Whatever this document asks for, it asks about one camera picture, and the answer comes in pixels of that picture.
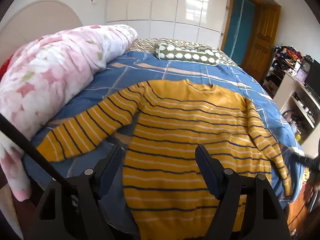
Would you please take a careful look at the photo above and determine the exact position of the yellow striped knit sweater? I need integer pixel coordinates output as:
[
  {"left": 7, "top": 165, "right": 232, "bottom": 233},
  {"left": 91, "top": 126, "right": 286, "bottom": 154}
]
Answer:
[{"left": 37, "top": 80, "right": 292, "bottom": 239}]

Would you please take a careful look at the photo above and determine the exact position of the beige round headboard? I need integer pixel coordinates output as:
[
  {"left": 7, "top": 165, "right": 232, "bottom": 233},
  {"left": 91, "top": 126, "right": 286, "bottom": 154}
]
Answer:
[{"left": 1, "top": 0, "right": 82, "bottom": 64}]

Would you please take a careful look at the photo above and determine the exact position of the black cable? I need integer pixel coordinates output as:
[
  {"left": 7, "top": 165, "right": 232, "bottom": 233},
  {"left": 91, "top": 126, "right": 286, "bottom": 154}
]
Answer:
[{"left": 0, "top": 113, "right": 73, "bottom": 188}]

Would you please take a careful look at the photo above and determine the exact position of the green white-dotted pillow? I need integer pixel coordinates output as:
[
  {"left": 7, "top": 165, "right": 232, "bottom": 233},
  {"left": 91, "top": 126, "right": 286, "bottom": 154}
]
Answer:
[{"left": 154, "top": 40, "right": 220, "bottom": 66}]

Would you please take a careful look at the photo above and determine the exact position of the cluttered white shelf unit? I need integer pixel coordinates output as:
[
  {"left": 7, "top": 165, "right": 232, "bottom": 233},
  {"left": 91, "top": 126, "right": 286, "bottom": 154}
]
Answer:
[{"left": 263, "top": 46, "right": 319, "bottom": 158}]

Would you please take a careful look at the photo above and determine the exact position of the blue plaid bed sheet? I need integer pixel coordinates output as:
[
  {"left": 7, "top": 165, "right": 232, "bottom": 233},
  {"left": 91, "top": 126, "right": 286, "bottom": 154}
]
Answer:
[{"left": 32, "top": 51, "right": 304, "bottom": 236}]

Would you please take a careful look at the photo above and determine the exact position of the pink floral rolled quilt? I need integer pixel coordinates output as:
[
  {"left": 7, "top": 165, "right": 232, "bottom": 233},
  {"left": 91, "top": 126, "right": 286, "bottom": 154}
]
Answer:
[{"left": 0, "top": 24, "right": 138, "bottom": 202}]

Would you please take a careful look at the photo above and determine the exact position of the teal door curtain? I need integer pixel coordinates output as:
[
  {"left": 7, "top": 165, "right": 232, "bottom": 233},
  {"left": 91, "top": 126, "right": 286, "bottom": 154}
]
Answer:
[{"left": 224, "top": 0, "right": 256, "bottom": 66}]

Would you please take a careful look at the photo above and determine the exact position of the brown wooden door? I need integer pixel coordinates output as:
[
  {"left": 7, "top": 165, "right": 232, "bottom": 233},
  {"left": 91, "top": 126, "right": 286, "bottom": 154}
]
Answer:
[{"left": 241, "top": 4, "right": 281, "bottom": 83}]

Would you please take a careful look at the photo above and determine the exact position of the white glossy wardrobe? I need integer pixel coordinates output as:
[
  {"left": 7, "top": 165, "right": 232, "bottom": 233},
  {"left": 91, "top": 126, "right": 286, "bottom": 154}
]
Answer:
[{"left": 106, "top": 0, "right": 227, "bottom": 48}]

